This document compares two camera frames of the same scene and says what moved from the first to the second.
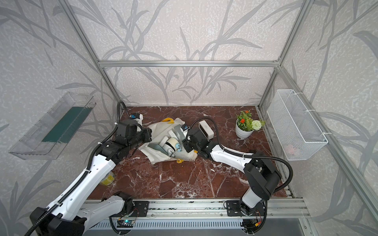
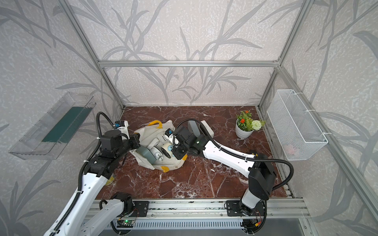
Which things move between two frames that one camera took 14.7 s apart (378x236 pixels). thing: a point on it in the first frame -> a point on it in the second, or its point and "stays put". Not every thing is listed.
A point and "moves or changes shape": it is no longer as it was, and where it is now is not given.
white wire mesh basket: [298, 135] stays put
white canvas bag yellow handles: [159, 130] moves or changes shape
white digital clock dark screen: [205, 129] stays put
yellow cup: [109, 179] stays put
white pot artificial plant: [245, 125] stays put
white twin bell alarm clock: [170, 151] -> [158, 155]
